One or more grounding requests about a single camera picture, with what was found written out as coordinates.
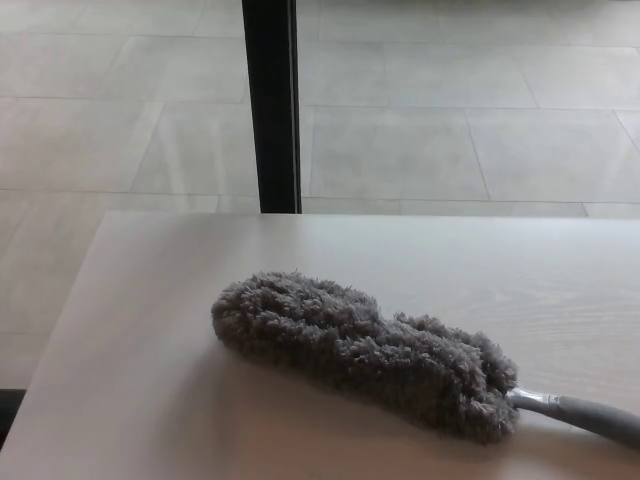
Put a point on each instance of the black vertical frame post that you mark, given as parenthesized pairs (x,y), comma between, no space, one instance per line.
(272,100)

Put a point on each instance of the grey fluffy microfibre duster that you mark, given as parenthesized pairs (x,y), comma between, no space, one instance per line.
(350,345)

